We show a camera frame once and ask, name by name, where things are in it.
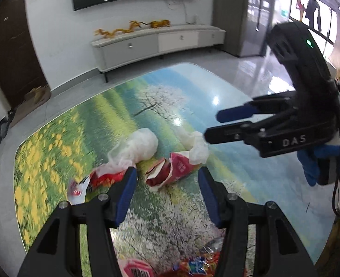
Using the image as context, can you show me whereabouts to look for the red colourful wrapper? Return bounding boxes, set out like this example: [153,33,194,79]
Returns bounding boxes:
[173,251,225,277]

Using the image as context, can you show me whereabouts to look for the red and white snack packet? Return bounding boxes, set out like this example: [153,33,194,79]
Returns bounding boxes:
[145,151,199,192]

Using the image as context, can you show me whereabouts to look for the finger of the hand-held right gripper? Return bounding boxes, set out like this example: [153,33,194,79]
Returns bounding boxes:
[217,91,299,123]
[204,111,297,148]

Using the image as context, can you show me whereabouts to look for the grey television cabinet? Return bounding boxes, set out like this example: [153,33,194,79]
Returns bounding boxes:
[91,23,227,83]

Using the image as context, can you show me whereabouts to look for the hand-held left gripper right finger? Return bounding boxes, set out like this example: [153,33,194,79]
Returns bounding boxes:
[197,167,317,277]

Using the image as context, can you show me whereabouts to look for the pink packet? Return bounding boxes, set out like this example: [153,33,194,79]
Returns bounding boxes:
[121,260,156,277]

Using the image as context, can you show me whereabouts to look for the brown boot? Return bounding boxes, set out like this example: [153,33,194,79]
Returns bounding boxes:
[24,91,41,106]

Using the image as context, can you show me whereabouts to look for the yellow dragon figurine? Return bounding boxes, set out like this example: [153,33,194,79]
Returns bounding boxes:
[94,20,147,39]

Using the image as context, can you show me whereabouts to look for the yellow tiger figurine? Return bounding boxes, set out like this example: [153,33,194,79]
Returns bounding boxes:
[149,19,171,29]

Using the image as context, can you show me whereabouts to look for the white tissue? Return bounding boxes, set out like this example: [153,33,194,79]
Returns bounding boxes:
[176,130,209,165]
[108,128,159,169]

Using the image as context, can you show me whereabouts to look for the hanging clothes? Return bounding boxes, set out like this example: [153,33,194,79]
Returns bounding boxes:
[295,0,332,35]

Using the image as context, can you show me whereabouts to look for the brown doormat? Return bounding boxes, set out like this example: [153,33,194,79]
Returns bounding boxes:
[9,98,52,127]

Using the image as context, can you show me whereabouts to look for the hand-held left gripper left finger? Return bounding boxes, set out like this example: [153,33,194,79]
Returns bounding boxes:
[17,167,138,277]

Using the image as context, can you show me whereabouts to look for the dark brown door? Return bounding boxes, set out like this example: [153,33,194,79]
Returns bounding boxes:
[0,0,51,108]

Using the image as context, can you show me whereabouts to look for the grey double-door fridge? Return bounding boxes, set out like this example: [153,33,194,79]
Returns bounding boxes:
[213,0,277,58]

